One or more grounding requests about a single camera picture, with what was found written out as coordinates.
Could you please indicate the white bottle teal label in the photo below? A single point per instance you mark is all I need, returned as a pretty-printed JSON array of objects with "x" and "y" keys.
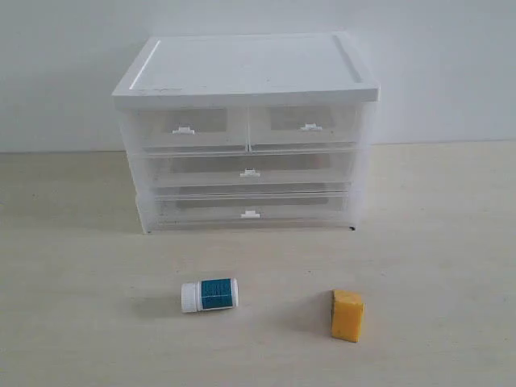
[{"x": 207, "y": 295}]

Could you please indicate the yellow sponge block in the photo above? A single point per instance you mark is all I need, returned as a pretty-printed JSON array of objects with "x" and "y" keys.
[{"x": 346, "y": 315}]

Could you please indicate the white plastic drawer cabinet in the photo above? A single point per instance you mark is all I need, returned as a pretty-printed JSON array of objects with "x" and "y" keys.
[{"x": 246, "y": 71}]

